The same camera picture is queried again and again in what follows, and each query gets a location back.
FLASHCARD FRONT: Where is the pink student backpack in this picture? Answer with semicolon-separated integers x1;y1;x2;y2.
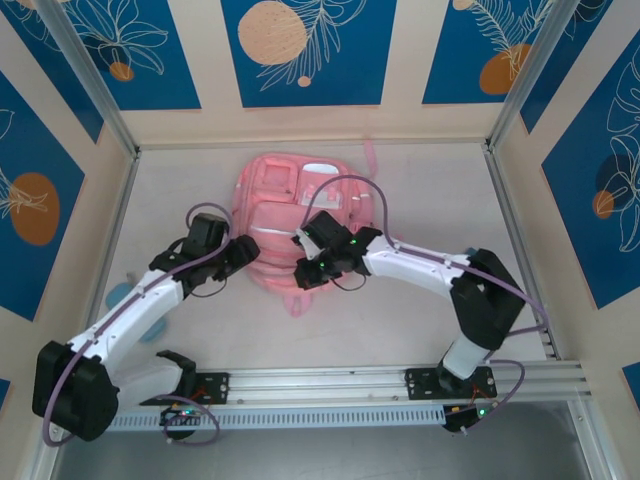
232;139;396;321

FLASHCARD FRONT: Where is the light blue pencil pouch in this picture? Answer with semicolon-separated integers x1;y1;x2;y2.
106;269;171;345

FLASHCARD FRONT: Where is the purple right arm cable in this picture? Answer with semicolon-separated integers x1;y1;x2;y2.
299;174;551;436

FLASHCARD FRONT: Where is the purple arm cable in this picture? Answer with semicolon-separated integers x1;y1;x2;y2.
299;174;551;436
42;201;236;447

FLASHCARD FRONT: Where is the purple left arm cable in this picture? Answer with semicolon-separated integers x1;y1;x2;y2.
42;201;236;447

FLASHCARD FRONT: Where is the aluminium table edge rail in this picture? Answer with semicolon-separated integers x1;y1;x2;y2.
483;142;560;362
72;149;142;372

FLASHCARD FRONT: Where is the aluminium mounting rail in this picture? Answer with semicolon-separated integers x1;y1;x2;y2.
42;362;594;412

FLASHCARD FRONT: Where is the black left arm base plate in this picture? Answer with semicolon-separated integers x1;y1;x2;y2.
138;370;232;406

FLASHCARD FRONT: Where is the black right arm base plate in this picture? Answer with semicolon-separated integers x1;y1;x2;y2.
403;366;497;401

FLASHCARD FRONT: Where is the grey slotted cable duct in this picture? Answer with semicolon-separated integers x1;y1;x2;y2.
63;404;447;432

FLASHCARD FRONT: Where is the blue floral wall poster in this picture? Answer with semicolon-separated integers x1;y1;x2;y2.
421;0;557;106
541;47;640;311
0;0;105;145
221;0;400;109
519;0;640;135
62;0;203;112
0;69;87;323

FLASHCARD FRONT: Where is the aluminium frame post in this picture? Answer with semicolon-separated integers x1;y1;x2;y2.
34;0;140;157
485;0;576;151

